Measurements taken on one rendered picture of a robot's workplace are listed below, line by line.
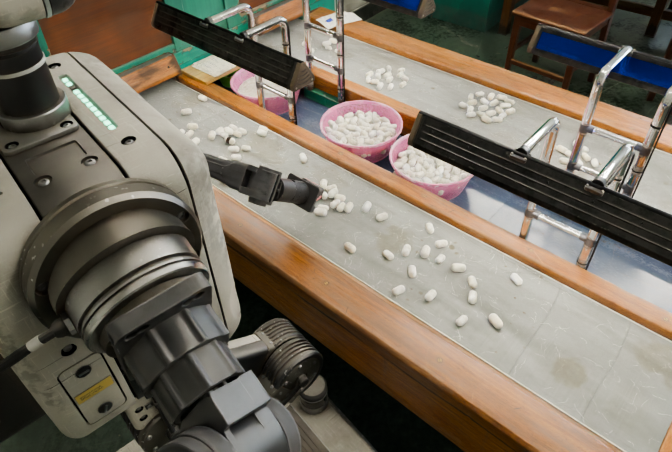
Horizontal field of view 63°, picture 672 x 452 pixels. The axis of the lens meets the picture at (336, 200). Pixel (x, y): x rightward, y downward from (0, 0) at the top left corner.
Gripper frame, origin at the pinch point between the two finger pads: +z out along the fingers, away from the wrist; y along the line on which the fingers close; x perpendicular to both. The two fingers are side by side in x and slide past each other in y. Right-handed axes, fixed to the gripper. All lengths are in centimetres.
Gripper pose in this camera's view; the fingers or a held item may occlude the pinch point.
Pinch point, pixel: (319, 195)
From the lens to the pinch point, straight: 144.4
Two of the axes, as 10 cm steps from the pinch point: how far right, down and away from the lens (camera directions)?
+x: -4.0, 9.0, 1.6
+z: 5.1, 0.7, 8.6
